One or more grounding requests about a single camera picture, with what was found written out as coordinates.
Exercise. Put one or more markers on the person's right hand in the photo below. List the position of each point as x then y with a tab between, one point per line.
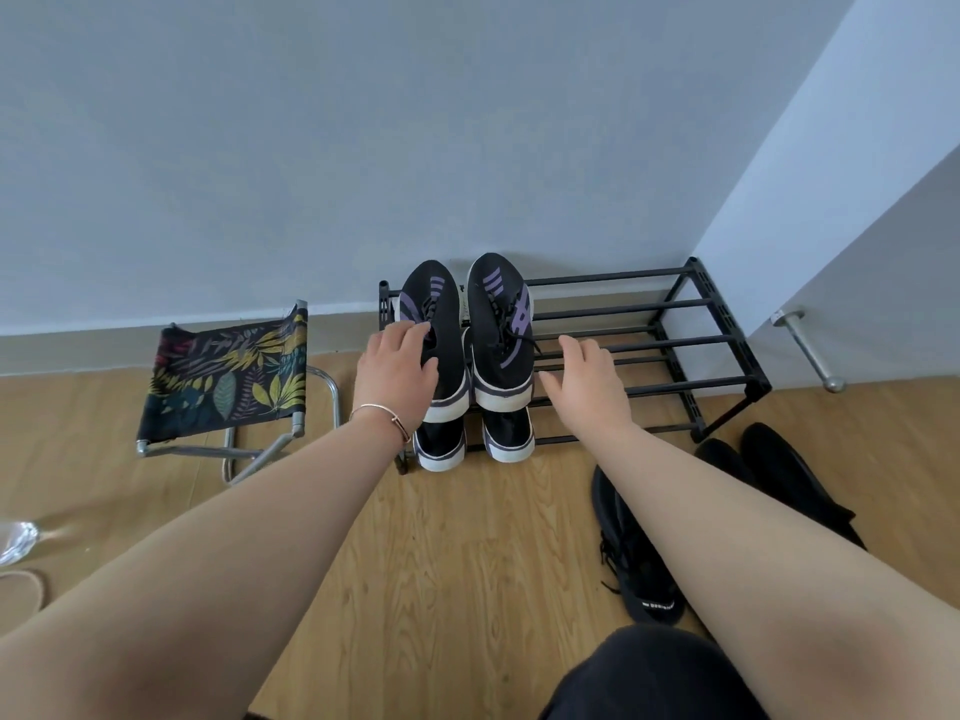
592	397

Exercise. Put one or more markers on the person's left hand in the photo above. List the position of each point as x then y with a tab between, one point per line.
390	378

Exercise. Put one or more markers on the person's right thumb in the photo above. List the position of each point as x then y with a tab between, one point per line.
553	386

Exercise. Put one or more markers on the person's left thumb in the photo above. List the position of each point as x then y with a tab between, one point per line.
430	376

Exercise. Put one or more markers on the person's left middle finger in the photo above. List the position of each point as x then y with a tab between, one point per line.
405	331

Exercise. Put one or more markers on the person's left little finger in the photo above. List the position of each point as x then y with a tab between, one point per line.
371	350

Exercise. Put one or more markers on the black sneaker with purple stripes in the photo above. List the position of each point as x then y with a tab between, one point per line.
499	329
444	314

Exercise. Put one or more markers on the person's left forearm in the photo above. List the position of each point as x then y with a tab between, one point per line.
225	547

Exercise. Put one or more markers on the person's right forearm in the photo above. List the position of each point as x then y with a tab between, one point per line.
765	554

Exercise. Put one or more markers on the black sneaker with white sole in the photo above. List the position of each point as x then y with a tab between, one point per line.
508	438
439	449

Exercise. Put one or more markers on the black metal shoe rack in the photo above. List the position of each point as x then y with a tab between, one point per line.
675	344

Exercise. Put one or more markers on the leaf print folding stool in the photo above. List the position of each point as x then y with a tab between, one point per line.
225	374

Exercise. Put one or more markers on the plain black shoe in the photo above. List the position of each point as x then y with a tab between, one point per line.
724	461
795	472

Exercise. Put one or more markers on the black sneaker with white label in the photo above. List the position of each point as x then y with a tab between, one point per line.
637	562

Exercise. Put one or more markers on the silver metal door stopper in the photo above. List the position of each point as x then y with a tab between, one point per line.
810	348

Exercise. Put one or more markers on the person's black shorts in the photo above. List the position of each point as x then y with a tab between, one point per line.
652	678

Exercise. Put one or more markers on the clear glass object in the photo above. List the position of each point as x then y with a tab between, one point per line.
16	543

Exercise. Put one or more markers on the beige slipper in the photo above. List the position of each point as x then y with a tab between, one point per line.
19	592

